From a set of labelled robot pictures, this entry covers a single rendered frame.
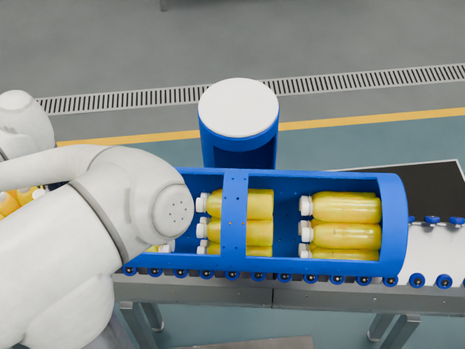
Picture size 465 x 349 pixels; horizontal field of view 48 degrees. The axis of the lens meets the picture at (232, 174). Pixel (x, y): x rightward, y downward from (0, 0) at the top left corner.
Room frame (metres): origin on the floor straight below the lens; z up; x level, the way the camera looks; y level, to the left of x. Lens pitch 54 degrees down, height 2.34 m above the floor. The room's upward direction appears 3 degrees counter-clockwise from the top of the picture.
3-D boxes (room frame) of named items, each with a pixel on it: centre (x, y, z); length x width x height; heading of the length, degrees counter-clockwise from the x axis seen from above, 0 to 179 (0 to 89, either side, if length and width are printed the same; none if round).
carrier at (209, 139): (1.24, -0.03, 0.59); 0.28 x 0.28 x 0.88
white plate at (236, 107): (1.24, -0.03, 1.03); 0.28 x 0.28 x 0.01
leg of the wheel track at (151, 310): (0.86, 0.38, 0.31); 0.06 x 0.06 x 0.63; 85
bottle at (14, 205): (0.87, 0.69, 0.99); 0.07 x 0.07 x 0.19
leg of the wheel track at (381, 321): (0.77, -0.60, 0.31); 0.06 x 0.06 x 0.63; 85
